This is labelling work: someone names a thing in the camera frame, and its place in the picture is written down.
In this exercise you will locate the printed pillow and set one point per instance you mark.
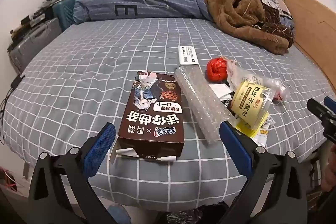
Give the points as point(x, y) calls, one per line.
point(273, 1)

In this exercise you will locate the clear bubble wrap roll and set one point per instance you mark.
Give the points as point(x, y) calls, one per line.
point(199, 100)

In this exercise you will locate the teal suitcase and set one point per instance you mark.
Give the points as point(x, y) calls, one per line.
point(65, 14)

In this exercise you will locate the silver suitcase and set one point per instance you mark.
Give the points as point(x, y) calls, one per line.
point(34, 40)

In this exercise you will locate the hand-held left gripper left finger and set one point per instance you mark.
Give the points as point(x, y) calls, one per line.
point(99, 148)

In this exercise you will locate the yellow snack wrapper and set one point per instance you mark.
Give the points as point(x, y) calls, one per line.
point(248, 130)

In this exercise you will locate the grey checked bed sheet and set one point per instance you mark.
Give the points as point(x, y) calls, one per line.
point(92, 69)

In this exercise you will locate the black power adapter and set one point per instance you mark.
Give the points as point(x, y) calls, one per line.
point(17, 81)

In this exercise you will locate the brown fleece blanket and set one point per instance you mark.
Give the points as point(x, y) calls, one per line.
point(223, 3)

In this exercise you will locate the brown printed snack box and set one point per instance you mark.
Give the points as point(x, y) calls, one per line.
point(149, 129)

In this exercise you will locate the crumpled red plastic bag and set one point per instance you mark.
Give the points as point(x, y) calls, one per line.
point(216, 69)

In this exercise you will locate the blue slipper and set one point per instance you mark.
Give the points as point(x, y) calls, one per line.
point(118, 214)

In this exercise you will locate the person's right hand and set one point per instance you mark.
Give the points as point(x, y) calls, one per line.
point(332, 169)

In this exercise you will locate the small white barcode box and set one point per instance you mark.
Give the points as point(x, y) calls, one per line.
point(187, 54)

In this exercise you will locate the clear plastic bag red print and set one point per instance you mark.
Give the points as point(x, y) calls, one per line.
point(244, 74)

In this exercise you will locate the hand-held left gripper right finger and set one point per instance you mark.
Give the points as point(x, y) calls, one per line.
point(236, 148)

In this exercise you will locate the white tissue paper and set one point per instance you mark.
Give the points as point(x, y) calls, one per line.
point(220, 89)

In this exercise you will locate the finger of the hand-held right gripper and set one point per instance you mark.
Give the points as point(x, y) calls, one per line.
point(331, 104)
point(316, 108)

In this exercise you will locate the wooden headboard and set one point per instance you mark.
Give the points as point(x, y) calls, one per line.
point(309, 29)

